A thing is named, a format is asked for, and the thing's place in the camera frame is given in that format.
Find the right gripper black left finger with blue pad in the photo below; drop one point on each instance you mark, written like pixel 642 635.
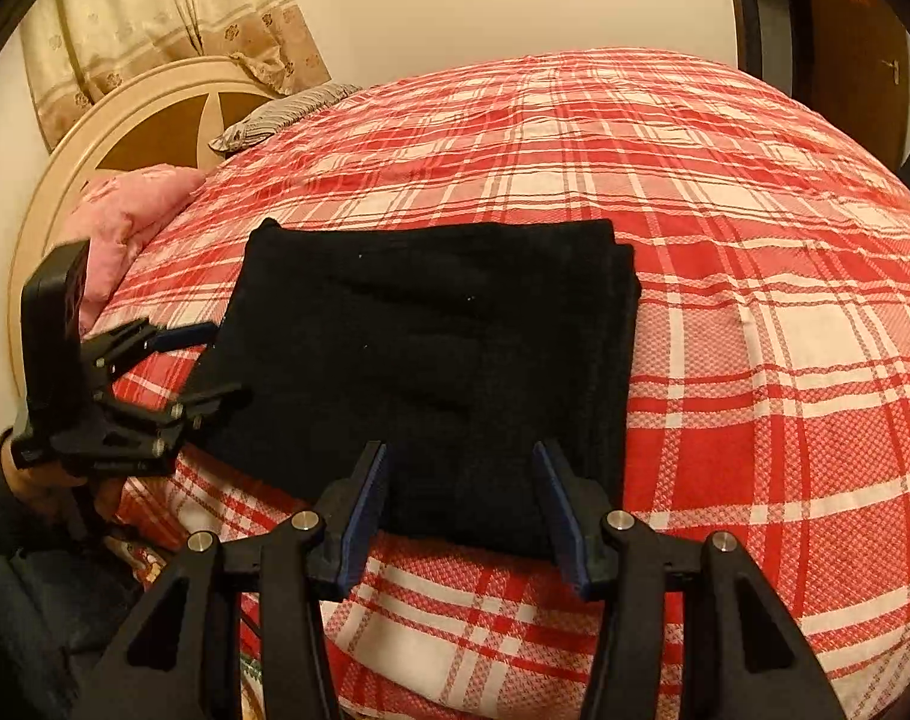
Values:
pixel 178 653

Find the dark wooden door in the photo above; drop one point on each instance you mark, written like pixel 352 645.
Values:
pixel 848 60

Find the grey striped pillow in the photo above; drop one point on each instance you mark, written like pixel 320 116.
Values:
pixel 270 118

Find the pink pillow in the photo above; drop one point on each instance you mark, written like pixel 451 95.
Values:
pixel 118 216

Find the red white plaid bedspread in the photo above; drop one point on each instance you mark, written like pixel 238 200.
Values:
pixel 770 391

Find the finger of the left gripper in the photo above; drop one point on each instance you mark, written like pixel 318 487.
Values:
pixel 194 409
pixel 186 336

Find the beige patterned curtain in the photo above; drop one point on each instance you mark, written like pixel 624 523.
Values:
pixel 76 52

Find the person's left hand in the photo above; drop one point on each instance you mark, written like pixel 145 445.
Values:
pixel 47 490

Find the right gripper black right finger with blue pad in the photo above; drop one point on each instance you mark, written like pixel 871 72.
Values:
pixel 744 655

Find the black pants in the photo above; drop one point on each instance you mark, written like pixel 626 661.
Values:
pixel 458 347

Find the cream round headboard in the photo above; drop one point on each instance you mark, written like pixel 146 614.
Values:
pixel 167 115

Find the dark sleeved left forearm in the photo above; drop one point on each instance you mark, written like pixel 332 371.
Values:
pixel 62 600

